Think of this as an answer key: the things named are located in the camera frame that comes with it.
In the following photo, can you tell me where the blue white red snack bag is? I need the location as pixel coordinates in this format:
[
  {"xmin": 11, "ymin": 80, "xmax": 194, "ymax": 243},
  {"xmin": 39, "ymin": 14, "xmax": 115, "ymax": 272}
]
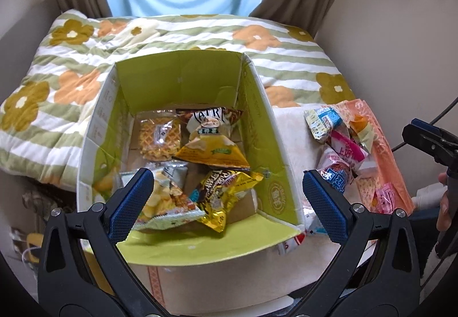
[{"xmin": 317, "ymin": 146, "xmax": 357, "ymax": 194}]

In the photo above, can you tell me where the green white potato chip bag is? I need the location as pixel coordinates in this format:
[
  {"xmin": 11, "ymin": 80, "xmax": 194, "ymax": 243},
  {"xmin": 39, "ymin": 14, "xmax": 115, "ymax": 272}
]
[{"xmin": 133, "ymin": 161, "xmax": 204, "ymax": 231}]

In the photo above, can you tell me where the gold black snack bag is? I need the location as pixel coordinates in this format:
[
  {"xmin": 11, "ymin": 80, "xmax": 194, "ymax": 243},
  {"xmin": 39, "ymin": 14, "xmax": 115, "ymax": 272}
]
[{"xmin": 189, "ymin": 169, "xmax": 264, "ymax": 233}]

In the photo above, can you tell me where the yellow green chip bag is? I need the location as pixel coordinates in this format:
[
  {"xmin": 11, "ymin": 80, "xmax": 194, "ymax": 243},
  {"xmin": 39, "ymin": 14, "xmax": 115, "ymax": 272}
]
[{"xmin": 174, "ymin": 133, "xmax": 250, "ymax": 169}]

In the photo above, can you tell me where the magenta white milk candy bag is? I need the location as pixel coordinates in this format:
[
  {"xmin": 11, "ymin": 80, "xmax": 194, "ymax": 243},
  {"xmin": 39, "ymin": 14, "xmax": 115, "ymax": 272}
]
[{"xmin": 331, "ymin": 130, "xmax": 369, "ymax": 171}]

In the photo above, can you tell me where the person's right hand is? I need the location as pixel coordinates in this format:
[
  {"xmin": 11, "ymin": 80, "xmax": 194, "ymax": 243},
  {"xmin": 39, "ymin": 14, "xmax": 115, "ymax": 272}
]
[{"xmin": 436, "ymin": 172, "xmax": 452, "ymax": 232}]

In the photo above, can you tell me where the orange pink plastic bag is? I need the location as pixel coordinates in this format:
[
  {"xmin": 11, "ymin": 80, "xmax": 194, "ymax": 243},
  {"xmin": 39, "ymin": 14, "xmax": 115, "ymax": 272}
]
[{"xmin": 332, "ymin": 99, "xmax": 414, "ymax": 215}]

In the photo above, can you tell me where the small pink striped candy bag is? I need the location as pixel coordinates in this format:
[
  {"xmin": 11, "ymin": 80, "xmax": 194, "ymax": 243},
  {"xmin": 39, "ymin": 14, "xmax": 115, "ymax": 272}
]
[{"xmin": 372, "ymin": 183, "xmax": 396, "ymax": 215}]

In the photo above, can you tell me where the orange beige snack packet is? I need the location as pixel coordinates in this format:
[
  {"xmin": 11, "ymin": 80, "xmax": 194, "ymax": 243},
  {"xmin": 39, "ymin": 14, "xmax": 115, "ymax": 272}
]
[{"xmin": 349, "ymin": 115, "xmax": 375, "ymax": 154}]

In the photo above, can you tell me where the blue yellow white snack bag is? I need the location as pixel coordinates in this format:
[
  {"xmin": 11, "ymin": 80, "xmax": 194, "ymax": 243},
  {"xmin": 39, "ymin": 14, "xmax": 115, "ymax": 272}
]
[{"xmin": 304, "ymin": 106, "xmax": 342, "ymax": 143}]

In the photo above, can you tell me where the green cardboard box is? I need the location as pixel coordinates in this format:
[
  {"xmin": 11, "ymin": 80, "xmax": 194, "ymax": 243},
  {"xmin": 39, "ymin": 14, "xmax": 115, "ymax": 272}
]
[{"xmin": 77, "ymin": 50, "xmax": 305, "ymax": 267}]

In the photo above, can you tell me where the floral striped quilt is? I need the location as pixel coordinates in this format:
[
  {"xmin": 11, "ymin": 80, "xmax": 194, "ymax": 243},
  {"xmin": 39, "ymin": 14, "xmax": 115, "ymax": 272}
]
[{"xmin": 1, "ymin": 9, "xmax": 355, "ymax": 191}]

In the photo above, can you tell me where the packaged waffle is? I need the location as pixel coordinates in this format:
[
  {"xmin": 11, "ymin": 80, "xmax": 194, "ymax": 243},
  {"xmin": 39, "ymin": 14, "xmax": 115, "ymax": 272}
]
[{"xmin": 137, "ymin": 109, "xmax": 182, "ymax": 162}]

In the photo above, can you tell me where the black white snack bag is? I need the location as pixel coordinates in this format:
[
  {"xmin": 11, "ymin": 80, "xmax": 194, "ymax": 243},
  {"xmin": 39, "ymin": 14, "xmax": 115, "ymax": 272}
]
[{"xmin": 175, "ymin": 107, "xmax": 243, "ymax": 138}]

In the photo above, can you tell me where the black cable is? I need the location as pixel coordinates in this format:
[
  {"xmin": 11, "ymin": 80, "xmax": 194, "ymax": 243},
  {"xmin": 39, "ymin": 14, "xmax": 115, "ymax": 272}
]
[{"xmin": 390, "ymin": 96, "xmax": 458, "ymax": 154}]

